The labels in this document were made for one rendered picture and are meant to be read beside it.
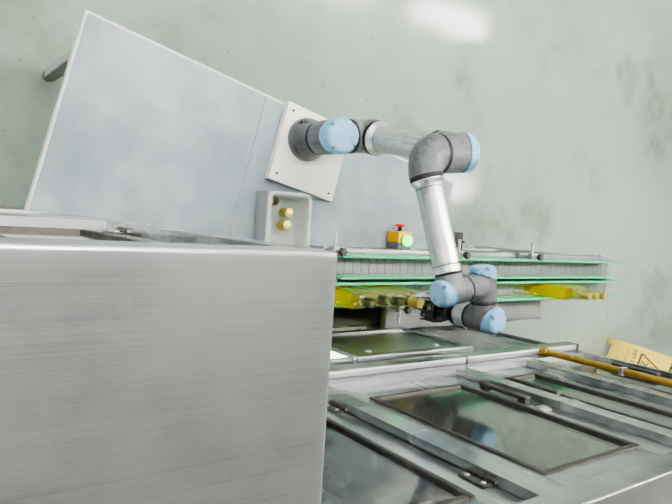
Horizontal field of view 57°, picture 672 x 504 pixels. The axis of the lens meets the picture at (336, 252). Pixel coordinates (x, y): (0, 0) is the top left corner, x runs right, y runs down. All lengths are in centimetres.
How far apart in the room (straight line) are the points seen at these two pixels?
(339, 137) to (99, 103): 73
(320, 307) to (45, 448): 27
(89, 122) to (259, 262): 142
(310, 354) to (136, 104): 147
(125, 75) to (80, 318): 152
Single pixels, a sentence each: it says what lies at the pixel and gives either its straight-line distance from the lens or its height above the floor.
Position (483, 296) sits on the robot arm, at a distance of 178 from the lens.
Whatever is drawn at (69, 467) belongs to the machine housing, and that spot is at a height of 213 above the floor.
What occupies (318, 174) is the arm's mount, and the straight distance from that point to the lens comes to 224.
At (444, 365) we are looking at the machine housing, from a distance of 186.
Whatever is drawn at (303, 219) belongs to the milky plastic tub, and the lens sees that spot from 217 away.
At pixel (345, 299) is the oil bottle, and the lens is 202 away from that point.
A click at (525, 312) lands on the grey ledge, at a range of 297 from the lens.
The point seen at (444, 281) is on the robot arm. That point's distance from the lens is 168.
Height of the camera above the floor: 264
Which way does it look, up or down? 54 degrees down
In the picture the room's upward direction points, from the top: 98 degrees clockwise
